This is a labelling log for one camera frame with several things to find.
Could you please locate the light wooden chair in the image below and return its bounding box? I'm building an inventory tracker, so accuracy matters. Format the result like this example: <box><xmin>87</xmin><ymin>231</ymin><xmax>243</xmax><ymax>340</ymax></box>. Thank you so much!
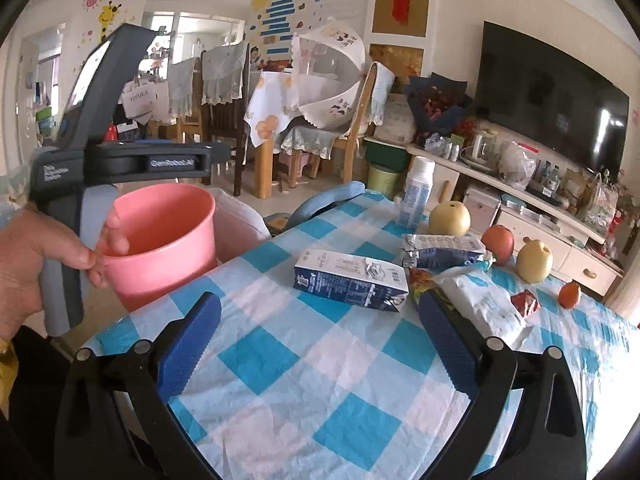
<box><xmin>326</xmin><ymin>62</ymin><xmax>396</xmax><ymax>183</ymax></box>

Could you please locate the white mesh food cover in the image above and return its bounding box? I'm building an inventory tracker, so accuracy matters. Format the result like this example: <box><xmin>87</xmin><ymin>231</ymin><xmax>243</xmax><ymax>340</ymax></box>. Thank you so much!
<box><xmin>292</xmin><ymin>20</ymin><xmax>368</xmax><ymax>130</ymax></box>

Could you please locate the white plastic bottle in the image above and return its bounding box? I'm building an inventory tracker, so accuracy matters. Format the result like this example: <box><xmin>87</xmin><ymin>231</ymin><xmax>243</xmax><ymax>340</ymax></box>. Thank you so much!
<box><xmin>397</xmin><ymin>156</ymin><xmax>435</xmax><ymax>230</ymax></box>

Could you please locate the pink plastic bucket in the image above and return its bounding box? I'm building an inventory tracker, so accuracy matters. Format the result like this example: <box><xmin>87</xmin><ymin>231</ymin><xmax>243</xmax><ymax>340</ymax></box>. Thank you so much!
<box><xmin>104</xmin><ymin>183</ymin><xmax>217</xmax><ymax>312</ymax></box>

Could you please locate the blue white milk carton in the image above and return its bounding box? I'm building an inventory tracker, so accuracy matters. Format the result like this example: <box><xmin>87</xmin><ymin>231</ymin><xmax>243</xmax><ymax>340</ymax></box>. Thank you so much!
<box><xmin>293</xmin><ymin>248</ymin><xmax>409</xmax><ymax>312</ymax></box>

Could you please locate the small orange tangerine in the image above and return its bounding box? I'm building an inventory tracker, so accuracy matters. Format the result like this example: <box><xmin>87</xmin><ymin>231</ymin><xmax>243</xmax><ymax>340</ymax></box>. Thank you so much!
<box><xmin>558</xmin><ymin>281</ymin><xmax>582</xmax><ymax>310</ymax></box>

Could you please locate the yellow pear left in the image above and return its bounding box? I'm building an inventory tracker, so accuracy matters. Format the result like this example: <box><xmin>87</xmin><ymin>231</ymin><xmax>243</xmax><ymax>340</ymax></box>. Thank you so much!
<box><xmin>427</xmin><ymin>200</ymin><xmax>471</xmax><ymax>236</ymax></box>

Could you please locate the dark blue flower bouquet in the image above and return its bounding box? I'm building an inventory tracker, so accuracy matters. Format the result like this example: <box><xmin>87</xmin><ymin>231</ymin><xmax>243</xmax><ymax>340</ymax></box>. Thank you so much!
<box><xmin>404</xmin><ymin>72</ymin><xmax>473</xmax><ymax>136</ymax></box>

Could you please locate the white plastic wrapper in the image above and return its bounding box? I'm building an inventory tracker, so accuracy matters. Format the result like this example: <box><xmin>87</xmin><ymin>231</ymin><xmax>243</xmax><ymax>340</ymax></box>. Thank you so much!
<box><xmin>434</xmin><ymin>266</ymin><xmax>532</xmax><ymax>350</ymax></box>

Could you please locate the yellow pear right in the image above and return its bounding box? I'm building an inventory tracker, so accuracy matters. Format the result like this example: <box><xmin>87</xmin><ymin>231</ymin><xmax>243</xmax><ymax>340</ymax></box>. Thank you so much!
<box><xmin>516</xmin><ymin>240</ymin><xmax>553</xmax><ymax>284</ymax></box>

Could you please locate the black flat screen television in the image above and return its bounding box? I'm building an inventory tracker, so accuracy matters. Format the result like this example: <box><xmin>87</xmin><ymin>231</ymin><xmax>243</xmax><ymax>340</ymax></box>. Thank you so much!
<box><xmin>474</xmin><ymin>22</ymin><xmax>629</xmax><ymax>179</ymax></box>

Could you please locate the yellow pear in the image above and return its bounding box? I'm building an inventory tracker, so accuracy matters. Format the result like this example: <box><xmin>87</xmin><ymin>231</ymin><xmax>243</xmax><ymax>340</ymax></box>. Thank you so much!
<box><xmin>516</xmin><ymin>240</ymin><xmax>553</xmax><ymax>284</ymax></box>
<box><xmin>427</xmin><ymin>200</ymin><xmax>471</xmax><ymax>236</ymax></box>

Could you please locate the green waste bin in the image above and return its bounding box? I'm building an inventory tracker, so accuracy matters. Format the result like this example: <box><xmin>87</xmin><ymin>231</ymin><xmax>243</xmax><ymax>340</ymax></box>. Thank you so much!
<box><xmin>367</xmin><ymin>164</ymin><xmax>400</xmax><ymax>200</ymax></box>

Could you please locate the yellow green snack wrapper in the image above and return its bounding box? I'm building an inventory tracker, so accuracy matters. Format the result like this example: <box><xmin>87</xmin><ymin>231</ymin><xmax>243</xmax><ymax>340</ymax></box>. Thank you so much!
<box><xmin>408</xmin><ymin>268</ymin><xmax>437</xmax><ymax>304</ymax></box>

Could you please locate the dark wooden dining chair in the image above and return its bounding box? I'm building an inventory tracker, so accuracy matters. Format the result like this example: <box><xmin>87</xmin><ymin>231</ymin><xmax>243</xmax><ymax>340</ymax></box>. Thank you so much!
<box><xmin>201</xmin><ymin>40</ymin><xmax>250</xmax><ymax>197</ymax></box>

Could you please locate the dark blue snack bag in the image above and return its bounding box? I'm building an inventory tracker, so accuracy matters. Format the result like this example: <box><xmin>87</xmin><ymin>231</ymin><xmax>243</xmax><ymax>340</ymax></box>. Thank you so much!
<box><xmin>400</xmin><ymin>234</ymin><xmax>494</xmax><ymax>273</ymax></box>

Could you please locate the giraffe height wall sticker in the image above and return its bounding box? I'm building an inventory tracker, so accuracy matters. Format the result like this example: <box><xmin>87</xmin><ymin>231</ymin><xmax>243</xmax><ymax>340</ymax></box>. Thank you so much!
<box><xmin>78</xmin><ymin>0</ymin><xmax>129</xmax><ymax>48</ymax></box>

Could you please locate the red snack wrapper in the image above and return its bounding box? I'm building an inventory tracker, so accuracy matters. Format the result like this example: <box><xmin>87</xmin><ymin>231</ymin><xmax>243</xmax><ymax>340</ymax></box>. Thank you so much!
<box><xmin>511</xmin><ymin>289</ymin><xmax>540</xmax><ymax>318</ymax></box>

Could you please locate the white tv cabinet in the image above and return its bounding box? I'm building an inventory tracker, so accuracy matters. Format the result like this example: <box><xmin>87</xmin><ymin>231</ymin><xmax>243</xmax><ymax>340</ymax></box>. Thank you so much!
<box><xmin>407</xmin><ymin>145</ymin><xmax>624</xmax><ymax>297</ymax></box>

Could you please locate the white storage box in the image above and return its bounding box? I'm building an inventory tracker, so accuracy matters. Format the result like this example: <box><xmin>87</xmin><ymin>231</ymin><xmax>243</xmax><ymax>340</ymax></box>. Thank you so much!
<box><xmin>463</xmin><ymin>185</ymin><xmax>501</xmax><ymax>235</ymax></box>

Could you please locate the blue white checkered tablecloth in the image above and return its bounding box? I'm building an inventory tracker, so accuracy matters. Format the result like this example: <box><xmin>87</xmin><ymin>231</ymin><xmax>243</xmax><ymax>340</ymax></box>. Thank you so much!
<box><xmin>81</xmin><ymin>188</ymin><xmax>640</xmax><ymax>480</ymax></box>

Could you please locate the red apple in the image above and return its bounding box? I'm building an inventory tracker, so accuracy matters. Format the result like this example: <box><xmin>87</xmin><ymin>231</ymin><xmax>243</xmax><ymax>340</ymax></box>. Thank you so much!
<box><xmin>480</xmin><ymin>224</ymin><xmax>514</xmax><ymax>266</ymax></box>

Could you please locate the dining table with floral cloth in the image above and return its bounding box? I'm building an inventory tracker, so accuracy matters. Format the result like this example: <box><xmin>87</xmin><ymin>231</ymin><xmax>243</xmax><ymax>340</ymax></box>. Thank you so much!
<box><xmin>244</xmin><ymin>72</ymin><xmax>299</xmax><ymax>200</ymax></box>

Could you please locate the person's left hand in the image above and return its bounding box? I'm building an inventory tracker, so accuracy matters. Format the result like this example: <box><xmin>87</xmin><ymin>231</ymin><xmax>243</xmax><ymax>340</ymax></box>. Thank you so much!
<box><xmin>0</xmin><ymin>208</ymin><xmax>129</xmax><ymax>341</ymax></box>

